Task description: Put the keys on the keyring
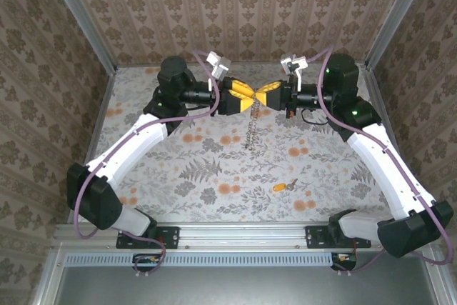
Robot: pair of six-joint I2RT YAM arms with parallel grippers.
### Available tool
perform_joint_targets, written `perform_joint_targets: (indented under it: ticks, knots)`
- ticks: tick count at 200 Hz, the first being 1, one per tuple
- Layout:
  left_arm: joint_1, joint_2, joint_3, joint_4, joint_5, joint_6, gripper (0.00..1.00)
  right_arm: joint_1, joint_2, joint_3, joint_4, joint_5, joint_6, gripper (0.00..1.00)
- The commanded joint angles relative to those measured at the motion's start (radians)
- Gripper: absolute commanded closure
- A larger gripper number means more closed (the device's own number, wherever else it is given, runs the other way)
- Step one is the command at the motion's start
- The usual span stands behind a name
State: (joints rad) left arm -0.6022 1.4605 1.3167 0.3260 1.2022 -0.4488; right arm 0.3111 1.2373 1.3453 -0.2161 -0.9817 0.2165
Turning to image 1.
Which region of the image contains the grey coil wristband keyring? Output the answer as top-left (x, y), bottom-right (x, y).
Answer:
top-left (243, 97), bottom-right (263, 151)

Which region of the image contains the key with amber cap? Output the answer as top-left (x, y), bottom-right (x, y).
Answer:
top-left (272, 178), bottom-right (298, 194)

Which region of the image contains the grey metal sheet panel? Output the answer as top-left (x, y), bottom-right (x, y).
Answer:
top-left (53, 251), bottom-right (443, 305)

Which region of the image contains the black controller board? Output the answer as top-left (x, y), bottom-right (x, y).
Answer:
top-left (330, 251), bottom-right (358, 271)
top-left (131, 253), bottom-right (162, 273)

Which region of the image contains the aluminium side rail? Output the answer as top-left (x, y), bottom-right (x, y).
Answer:
top-left (359, 64), bottom-right (438, 234)
top-left (67, 65), bottom-right (119, 227)

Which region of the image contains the aluminium frame post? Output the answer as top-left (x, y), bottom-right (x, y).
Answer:
top-left (41, 0), bottom-right (119, 74)
top-left (363, 0), bottom-right (436, 72)

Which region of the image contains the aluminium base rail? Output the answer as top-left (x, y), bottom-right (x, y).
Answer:
top-left (51, 221), bottom-right (438, 251)

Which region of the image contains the grey slotted cable duct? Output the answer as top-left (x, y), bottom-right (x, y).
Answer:
top-left (65, 251), bottom-right (335, 267)

